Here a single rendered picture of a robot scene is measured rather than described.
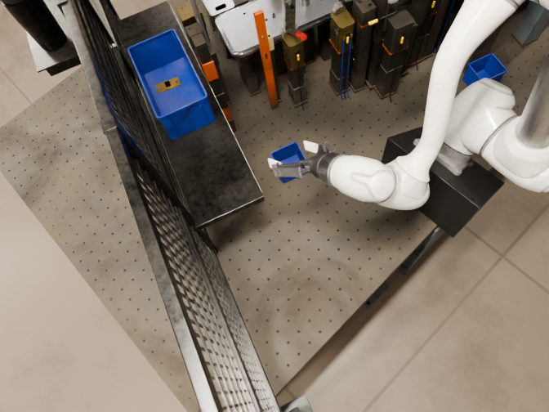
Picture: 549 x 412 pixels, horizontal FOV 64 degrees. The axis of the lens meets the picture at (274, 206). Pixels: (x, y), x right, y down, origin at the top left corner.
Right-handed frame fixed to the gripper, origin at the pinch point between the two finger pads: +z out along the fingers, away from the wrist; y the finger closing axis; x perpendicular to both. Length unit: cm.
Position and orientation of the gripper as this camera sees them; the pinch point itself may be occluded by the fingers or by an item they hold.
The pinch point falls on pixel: (289, 154)
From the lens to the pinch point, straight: 136.5
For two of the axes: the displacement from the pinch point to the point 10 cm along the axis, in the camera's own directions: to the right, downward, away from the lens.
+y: 8.2, -4.4, 3.6
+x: -2.6, -8.5, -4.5
